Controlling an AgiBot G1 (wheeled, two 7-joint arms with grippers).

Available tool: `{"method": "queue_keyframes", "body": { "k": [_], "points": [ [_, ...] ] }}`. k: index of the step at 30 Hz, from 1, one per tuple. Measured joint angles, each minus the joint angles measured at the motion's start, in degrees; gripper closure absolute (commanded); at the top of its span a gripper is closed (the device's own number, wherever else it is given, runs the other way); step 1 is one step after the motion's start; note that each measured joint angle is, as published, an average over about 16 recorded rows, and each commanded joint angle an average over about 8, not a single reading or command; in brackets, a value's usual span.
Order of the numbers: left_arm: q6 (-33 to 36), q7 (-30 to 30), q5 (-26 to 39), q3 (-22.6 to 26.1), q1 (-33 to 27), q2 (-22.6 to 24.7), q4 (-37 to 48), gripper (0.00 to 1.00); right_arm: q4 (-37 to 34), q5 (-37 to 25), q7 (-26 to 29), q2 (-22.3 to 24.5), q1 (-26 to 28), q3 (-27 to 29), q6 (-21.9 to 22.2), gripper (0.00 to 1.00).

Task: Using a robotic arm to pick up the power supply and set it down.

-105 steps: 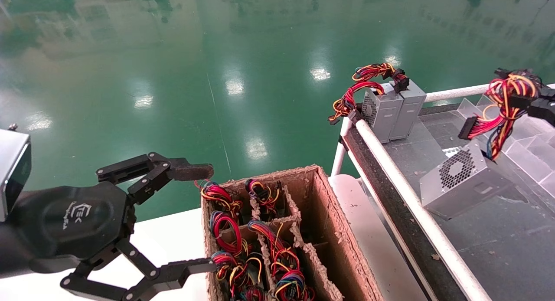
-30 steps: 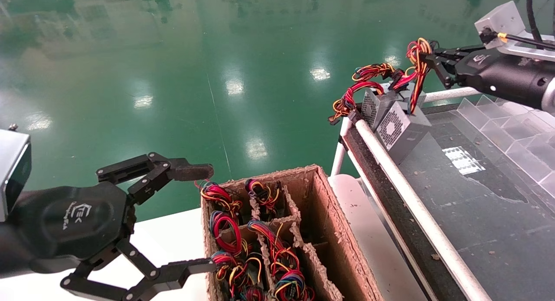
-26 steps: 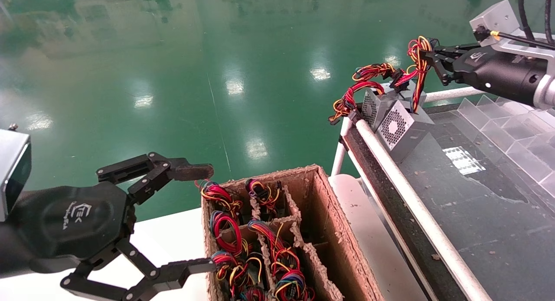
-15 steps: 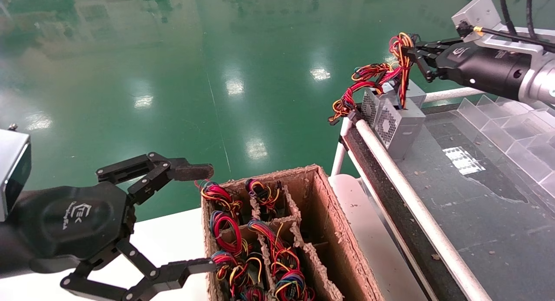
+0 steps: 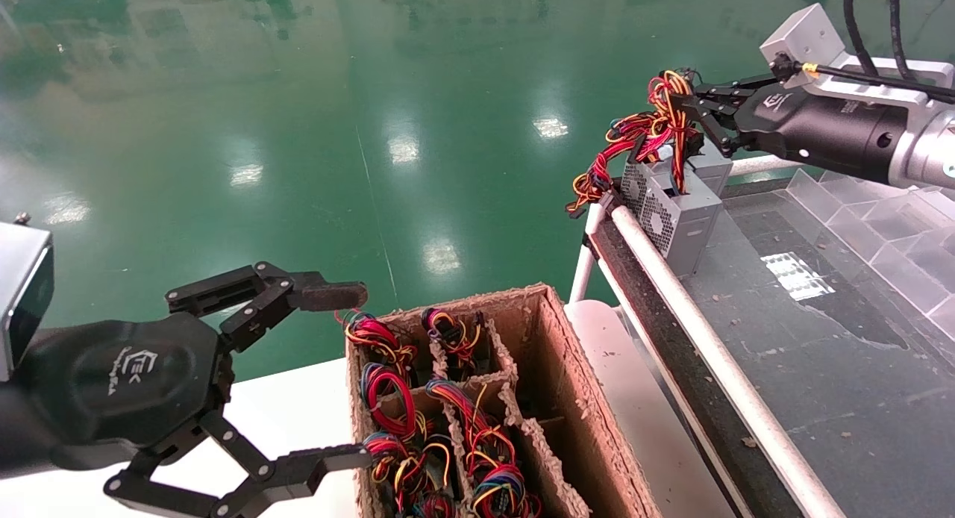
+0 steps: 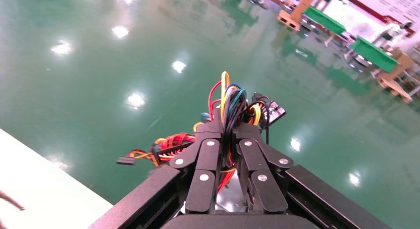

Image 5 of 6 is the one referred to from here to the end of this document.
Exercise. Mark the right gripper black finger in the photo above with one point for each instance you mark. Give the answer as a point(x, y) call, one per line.
point(716, 126)
point(735, 91)

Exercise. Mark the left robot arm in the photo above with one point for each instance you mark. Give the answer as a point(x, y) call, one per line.
point(11, 436)

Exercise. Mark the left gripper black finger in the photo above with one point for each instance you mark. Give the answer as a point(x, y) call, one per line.
point(298, 473)
point(328, 294)

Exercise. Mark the brown cardboard box with dividers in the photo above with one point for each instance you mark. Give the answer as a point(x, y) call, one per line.
point(574, 384)

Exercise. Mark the clear acrylic divider tray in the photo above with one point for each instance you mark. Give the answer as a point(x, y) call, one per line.
point(880, 227)

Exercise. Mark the white pipe leg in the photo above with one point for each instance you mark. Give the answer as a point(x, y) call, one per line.
point(586, 264)

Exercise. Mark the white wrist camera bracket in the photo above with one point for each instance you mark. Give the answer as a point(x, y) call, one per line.
point(895, 69)

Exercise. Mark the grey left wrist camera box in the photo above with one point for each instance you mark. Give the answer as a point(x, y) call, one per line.
point(19, 279)

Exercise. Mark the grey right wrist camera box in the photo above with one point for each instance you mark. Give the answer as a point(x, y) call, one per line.
point(802, 36)

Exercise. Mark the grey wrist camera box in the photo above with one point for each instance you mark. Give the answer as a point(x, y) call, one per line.
point(802, 36)
point(19, 279)

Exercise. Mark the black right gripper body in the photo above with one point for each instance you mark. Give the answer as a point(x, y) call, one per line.
point(821, 130)

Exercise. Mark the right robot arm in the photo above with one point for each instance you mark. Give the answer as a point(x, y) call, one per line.
point(929, 148)

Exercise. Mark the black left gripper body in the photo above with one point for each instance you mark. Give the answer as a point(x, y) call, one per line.
point(127, 384)

